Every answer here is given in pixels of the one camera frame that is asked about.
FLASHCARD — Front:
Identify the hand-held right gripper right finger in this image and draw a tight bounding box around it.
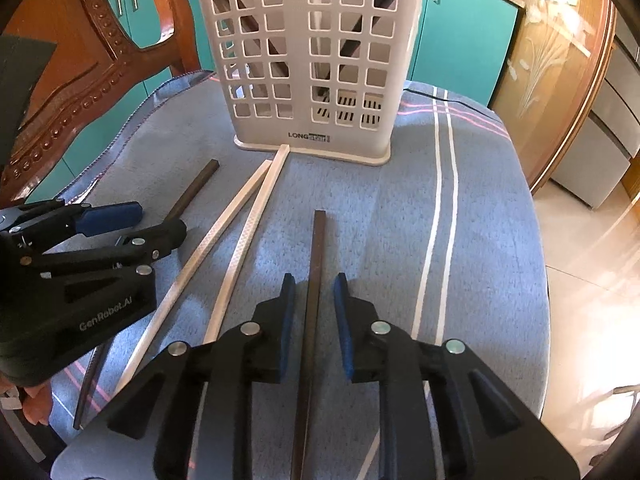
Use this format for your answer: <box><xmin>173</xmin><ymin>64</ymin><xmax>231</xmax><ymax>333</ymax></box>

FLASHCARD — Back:
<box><xmin>333</xmin><ymin>272</ymin><xmax>522</xmax><ymax>480</ymax></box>

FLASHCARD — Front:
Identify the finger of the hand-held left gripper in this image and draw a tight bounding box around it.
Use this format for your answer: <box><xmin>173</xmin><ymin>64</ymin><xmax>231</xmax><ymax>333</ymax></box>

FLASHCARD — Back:
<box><xmin>0</xmin><ymin>199</ymin><xmax>144</xmax><ymax>250</ymax></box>
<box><xmin>20</xmin><ymin>219</ymin><xmax>188</xmax><ymax>282</ymax></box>

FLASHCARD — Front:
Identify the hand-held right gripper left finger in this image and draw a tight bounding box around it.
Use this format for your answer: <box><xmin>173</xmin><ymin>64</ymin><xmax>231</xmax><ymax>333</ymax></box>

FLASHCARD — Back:
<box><xmin>107</xmin><ymin>272</ymin><xmax>297</xmax><ymax>480</ymax></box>

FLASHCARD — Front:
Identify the white plastic utensil basket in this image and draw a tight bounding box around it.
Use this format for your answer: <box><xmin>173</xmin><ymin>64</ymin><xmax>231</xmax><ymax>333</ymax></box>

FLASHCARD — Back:
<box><xmin>189</xmin><ymin>0</ymin><xmax>431</xmax><ymax>167</ymax></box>

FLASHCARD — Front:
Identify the person's left hand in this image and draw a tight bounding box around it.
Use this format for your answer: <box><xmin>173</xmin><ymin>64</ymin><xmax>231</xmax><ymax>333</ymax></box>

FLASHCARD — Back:
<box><xmin>0</xmin><ymin>375</ymin><xmax>52</xmax><ymax>427</ymax></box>

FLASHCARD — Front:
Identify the white chopstick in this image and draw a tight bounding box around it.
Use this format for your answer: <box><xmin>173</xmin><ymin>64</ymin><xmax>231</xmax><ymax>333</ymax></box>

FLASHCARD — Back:
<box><xmin>200</xmin><ymin>144</ymin><xmax>291</xmax><ymax>347</ymax></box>
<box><xmin>111</xmin><ymin>159</ymin><xmax>275</xmax><ymax>397</ymax></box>

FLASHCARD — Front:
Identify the blue striped table cloth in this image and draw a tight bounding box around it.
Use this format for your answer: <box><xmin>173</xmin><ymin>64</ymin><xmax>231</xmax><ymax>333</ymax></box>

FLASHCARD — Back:
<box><xmin>50</xmin><ymin>69</ymin><xmax>552</xmax><ymax>480</ymax></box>

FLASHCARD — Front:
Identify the carved wooden chair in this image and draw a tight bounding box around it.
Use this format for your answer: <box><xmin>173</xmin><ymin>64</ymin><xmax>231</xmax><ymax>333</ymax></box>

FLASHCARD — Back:
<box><xmin>0</xmin><ymin>0</ymin><xmax>202</xmax><ymax>202</ymax></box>

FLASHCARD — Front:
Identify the wooden framed glass door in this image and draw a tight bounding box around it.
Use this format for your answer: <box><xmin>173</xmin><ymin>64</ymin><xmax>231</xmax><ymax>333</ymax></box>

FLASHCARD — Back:
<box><xmin>489</xmin><ymin>0</ymin><xmax>617</xmax><ymax>192</ymax></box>

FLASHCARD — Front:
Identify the silver refrigerator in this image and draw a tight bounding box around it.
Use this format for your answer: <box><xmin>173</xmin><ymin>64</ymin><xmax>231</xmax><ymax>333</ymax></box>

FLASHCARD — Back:
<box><xmin>549</xmin><ymin>12</ymin><xmax>640</xmax><ymax>211</ymax></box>

